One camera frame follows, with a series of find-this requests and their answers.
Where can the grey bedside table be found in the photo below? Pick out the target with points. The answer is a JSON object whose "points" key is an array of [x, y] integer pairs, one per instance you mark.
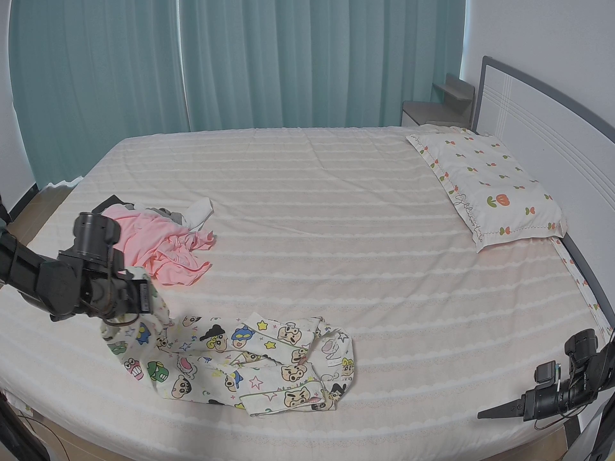
{"points": [[437, 111]]}

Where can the blue-green curtain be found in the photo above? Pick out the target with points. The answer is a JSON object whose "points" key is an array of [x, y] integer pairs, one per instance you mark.
{"points": [[312, 41], [96, 65]]}

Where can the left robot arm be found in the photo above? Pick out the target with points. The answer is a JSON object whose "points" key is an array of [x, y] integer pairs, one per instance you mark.
{"points": [[53, 281]]}

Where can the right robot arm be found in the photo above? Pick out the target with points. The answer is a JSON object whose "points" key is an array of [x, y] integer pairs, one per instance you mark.
{"points": [[591, 368]]}

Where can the white printed pyjama top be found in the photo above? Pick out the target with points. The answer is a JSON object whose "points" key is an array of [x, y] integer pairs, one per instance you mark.
{"points": [[230, 363]]}

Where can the black garment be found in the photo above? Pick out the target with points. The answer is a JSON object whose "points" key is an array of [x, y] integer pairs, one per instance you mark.
{"points": [[108, 203]]}

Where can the pink garment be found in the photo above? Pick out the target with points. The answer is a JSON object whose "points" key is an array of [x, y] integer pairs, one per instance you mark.
{"points": [[153, 243]]}

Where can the white printed pillow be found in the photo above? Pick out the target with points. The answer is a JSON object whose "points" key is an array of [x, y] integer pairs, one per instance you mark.
{"points": [[490, 185]]}

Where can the white garment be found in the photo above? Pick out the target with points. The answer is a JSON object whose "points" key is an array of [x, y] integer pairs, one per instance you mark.
{"points": [[199, 212]]}

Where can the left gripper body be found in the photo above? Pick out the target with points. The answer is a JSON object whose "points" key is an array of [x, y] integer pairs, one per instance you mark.
{"points": [[137, 298]]}

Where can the bed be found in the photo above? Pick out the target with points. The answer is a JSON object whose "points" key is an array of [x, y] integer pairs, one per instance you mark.
{"points": [[336, 209]]}

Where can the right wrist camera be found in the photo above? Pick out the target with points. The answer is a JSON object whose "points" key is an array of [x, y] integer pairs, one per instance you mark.
{"points": [[546, 371]]}

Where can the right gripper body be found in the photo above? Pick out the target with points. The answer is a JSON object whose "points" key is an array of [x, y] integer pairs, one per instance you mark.
{"points": [[543, 404]]}

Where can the grey garment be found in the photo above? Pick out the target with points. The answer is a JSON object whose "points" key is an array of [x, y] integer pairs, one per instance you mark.
{"points": [[166, 214]]}

